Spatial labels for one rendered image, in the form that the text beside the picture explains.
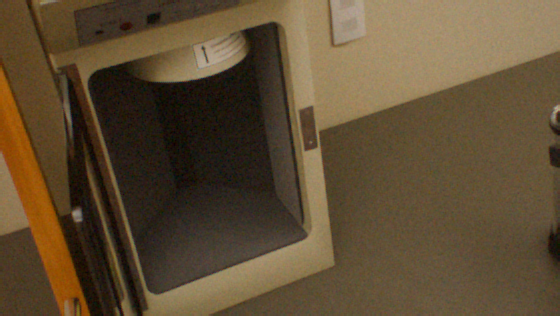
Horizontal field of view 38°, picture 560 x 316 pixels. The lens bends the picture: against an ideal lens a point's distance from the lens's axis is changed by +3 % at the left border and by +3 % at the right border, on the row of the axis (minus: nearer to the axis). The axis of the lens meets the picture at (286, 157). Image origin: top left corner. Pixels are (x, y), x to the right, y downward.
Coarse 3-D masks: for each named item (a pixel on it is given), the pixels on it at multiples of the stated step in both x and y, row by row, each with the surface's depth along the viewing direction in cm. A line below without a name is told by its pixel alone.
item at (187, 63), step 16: (240, 32) 108; (176, 48) 102; (192, 48) 102; (208, 48) 103; (224, 48) 104; (240, 48) 106; (128, 64) 107; (144, 64) 104; (160, 64) 103; (176, 64) 103; (192, 64) 103; (208, 64) 103; (224, 64) 104; (160, 80) 103; (176, 80) 103; (192, 80) 103
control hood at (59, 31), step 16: (32, 0) 85; (48, 0) 79; (64, 0) 80; (80, 0) 81; (96, 0) 82; (112, 0) 83; (240, 0) 95; (256, 0) 97; (48, 16) 82; (64, 16) 83; (48, 32) 85; (64, 32) 86; (48, 48) 89; (64, 48) 90; (80, 48) 91
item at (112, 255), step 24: (72, 144) 77; (72, 168) 73; (72, 192) 70; (96, 192) 88; (96, 216) 81; (96, 240) 74; (96, 264) 70; (120, 264) 97; (96, 288) 72; (120, 288) 88
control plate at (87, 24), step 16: (128, 0) 84; (144, 0) 86; (160, 0) 87; (176, 0) 88; (192, 0) 90; (208, 0) 91; (224, 0) 93; (80, 16) 84; (96, 16) 85; (112, 16) 86; (128, 16) 88; (144, 16) 89; (176, 16) 92; (192, 16) 94; (80, 32) 87; (112, 32) 90; (128, 32) 92
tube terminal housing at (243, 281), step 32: (288, 0) 102; (160, 32) 97; (192, 32) 99; (224, 32) 100; (288, 32) 104; (64, 64) 94; (96, 64) 96; (288, 64) 109; (288, 96) 111; (320, 160) 115; (320, 192) 118; (320, 224) 121; (288, 256) 121; (320, 256) 124; (192, 288) 117; (224, 288) 119; (256, 288) 122
